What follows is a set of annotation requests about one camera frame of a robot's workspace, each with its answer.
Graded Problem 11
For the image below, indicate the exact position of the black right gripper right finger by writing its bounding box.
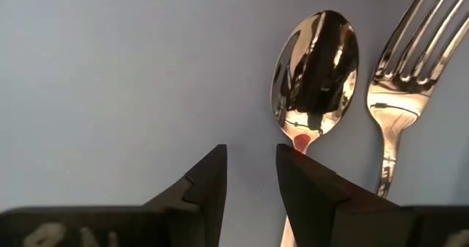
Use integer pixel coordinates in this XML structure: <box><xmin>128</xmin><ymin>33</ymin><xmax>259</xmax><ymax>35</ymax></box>
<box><xmin>275</xmin><ymin>143</ymin><xmax>469</xmax><ymax>247</ymax></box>

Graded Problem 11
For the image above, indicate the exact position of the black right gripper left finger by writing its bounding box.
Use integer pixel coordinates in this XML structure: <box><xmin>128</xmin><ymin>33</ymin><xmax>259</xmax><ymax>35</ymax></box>
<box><xmin>0</xmin><ymin>143</ymin><xmax>229</xmax><ymax>247</ymax></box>

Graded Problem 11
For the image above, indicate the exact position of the shiny metal fork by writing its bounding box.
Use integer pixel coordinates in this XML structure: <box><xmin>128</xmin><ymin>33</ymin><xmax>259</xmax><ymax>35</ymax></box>
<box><xmin>366</xmin><ymin>0</ymin><xmax>469</xmax><ymax>199</ymax></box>

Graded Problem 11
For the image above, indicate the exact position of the shiny metal spoon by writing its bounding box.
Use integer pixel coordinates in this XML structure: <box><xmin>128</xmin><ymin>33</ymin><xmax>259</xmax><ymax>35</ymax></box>
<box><xmin>270</xmin><ymin>9</ymin><xmax>360</xmax><ymax>247</ymax></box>

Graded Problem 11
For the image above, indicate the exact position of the light blue plastic tray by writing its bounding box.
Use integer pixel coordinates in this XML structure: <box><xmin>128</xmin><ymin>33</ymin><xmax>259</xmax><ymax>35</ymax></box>
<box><xmin>0</xmin><ymin>0</ymin><xmax>469</xmax><ymax>247</ymax></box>

